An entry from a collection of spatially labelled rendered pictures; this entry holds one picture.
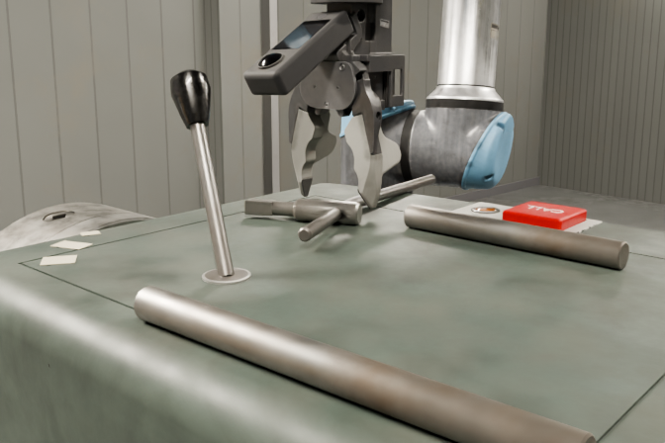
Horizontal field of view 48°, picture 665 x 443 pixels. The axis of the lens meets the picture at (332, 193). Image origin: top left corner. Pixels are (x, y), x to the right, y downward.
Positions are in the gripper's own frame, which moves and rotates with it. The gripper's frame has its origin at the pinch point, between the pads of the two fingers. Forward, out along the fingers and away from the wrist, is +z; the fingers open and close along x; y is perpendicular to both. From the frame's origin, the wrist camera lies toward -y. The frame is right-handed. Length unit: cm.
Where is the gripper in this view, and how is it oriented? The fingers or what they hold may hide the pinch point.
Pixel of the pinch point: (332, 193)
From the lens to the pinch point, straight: 75.6
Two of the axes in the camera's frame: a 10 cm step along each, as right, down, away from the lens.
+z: 0.0, 9.8, 2.1
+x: -7.5, -1.4, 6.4
